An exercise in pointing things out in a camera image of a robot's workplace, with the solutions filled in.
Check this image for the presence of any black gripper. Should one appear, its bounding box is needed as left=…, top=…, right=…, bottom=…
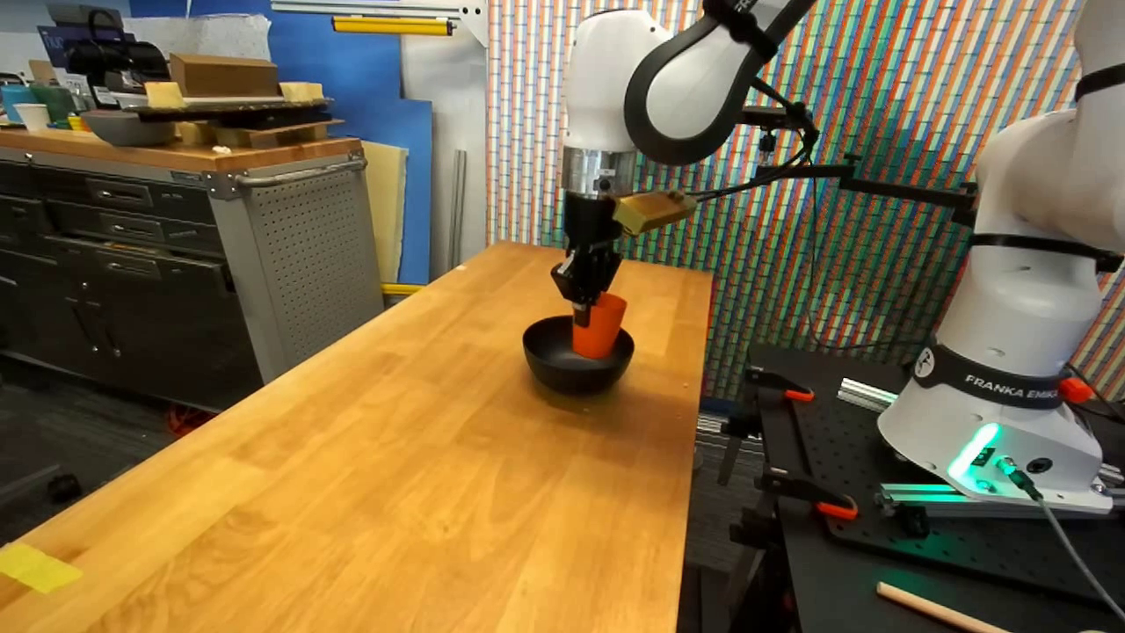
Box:
left=549, top=191, right=630, bottom=331

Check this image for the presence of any orange plastic cup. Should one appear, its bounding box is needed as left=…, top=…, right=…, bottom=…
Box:
left=570, top=291, right=630, bottom=361

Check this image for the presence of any black bowl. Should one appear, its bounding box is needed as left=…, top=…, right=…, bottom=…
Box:
left=522, top=317, right=636, bottom=398

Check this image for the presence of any cream panel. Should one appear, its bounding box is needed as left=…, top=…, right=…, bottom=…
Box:
left=359, top=136, right=413, bottom=289

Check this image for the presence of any black mounting plate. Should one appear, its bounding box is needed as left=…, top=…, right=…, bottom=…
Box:
left=742, top=343, right=1125, bottom=594

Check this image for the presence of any grey perforated tool cabinet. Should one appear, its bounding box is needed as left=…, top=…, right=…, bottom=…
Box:
left=0, top=128, right=387, bottom=417

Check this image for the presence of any blue board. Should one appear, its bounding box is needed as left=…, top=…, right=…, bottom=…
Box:
left=263, top=9, right=440, bottom=289

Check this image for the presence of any yellow level bar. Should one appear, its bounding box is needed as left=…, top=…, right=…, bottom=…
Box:
left=332, top=11, right=457, bottom=40

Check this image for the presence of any brown wooden box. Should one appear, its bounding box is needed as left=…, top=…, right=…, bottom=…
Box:
left=170, top=53, right=284, bottom=100

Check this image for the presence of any wooden dowel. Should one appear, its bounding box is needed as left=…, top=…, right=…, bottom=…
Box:
left=877, top=578, right=1012, bottom=633

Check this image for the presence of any black equipment pile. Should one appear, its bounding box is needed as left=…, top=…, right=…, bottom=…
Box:
left=37, top=5, right=176, bottom=116

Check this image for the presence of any yellow tape piece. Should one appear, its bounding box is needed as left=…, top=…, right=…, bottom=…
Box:
left=0, top=540, right=84, bottom=599

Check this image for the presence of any gold wrist camera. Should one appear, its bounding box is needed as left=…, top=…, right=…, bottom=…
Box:
left=612, top=191, right=696, bottom=235

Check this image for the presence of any orange handled black clamp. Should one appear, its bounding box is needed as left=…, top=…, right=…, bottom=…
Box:
left=747, top=366, right=823, bottom=410
left=757, top=468, right=865, bottom=527

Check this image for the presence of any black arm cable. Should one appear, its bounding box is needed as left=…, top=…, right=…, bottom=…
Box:
left=736, top=75, right=982, bottom=224

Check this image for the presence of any grey base cable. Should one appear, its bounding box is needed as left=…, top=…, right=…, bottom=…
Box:
left=1021, top=473, right=1125, bottom=628

